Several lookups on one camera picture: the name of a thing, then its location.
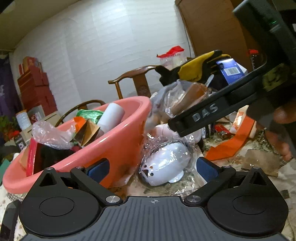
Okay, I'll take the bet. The orange strap with card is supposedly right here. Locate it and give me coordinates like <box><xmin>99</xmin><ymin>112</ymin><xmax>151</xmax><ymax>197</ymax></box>
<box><xmin>205</xmin><ymin>111</ymin><xmax>258</xmax><ymax>161</ymax></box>

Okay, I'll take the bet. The person right hand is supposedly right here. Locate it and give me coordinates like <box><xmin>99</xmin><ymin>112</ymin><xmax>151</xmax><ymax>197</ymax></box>
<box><xmin>250</xmin><ymin>99</ymin><xmax>295</xmax><ymax>162</ymax></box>

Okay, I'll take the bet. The red cap sauce bottle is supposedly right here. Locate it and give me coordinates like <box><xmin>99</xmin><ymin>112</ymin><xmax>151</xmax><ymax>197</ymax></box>
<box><xmin>248</xmin><ymin>49</ymin><xmax>260</xmax><ymax>70</ymax></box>

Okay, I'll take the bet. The blue barcode box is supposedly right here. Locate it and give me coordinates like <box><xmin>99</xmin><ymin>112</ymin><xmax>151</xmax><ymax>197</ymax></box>
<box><xmin>216</xmin><ymin>58</ymin><xmax>248</xmax><ymax>84</ymax></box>

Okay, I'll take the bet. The red lighter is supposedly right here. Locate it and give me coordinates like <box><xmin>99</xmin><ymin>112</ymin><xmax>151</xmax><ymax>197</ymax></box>
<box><xmin>214</xmin><ymin>124</ymin><xmax>232</xmax><ymax>140</ymax></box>

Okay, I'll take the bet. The pink plastic basin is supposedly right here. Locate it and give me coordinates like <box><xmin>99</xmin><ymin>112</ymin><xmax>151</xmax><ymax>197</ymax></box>
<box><xmin>3</xmin><ymin>96</ymin><xmax>152</xmax><ymax>194</ymax></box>

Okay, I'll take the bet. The white penguin toy in wrap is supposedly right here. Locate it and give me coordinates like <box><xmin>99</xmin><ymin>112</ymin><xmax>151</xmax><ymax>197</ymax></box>
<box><xmin>138</xmin><ymin>141</ymin><xmax>192</xmax><ymax>186</ymax></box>

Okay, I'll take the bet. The white paper cup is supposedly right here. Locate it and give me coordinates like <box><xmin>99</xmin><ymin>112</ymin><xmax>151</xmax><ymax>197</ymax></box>
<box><xmin>97</xmin><ymin>103</ymin><xmax>125</xmax><ymax>136</ymax></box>

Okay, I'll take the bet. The wooden chair round back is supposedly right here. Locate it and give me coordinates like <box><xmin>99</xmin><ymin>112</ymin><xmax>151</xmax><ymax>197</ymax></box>
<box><xmin>55</xmin><ymin>99</ymin><xmax>105</xmax><ymax>127</ymax></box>

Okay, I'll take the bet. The yellow black work glove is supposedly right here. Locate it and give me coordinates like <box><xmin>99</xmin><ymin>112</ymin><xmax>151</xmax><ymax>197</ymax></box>
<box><xmin>155</xmin><ymin>50</ymin><xmax>231</xmax><ymax>86</ymax></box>

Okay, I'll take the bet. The brown wooden wardrobe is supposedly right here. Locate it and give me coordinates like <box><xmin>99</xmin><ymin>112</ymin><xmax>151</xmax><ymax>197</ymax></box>
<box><xmin>175</xmin><ymin>0</ymin><xmax>260</xmax><ymax>71</ymax></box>

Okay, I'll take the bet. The brown item in plastic bag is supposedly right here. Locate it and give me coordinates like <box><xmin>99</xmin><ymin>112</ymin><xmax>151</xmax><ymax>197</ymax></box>
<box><xmin>147</xmin><ymin>80</ymin><xmax>210</xmax><ymax>126</ymax></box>

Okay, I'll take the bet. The white tin can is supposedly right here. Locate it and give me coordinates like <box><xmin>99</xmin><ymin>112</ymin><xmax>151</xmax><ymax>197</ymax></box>
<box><xmin>16</xmin><ymin>110</ymin><xmax>31</xmax><ymax>131</ymax></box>

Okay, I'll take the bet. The potted plant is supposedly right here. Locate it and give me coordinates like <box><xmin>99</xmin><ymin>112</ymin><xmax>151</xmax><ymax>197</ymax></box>
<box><xmin>0</xmin><ymin>115</ymin><xmax>21</xmax><ymax>142</ymax></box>

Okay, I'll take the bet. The red gift box stack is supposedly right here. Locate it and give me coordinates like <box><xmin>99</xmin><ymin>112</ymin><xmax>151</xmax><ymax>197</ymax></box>
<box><xmin>17</xmin><ymin>56</ymin><xmax>57</xmax><ymax>115</ymax></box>

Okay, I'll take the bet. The wooden chair straight back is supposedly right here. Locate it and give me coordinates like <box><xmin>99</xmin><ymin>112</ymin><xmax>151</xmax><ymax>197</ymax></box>
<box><xmin>108</xmin><ymin>65</ymin><xmax>157</xmax><ymax>99</ymax></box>

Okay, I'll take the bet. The purple hanging banner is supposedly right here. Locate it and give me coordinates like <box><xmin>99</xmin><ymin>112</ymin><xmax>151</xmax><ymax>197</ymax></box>
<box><xmin>1</xmin><ymin>56</ymin><xmax>19</xmax><ymax>118</ymax></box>

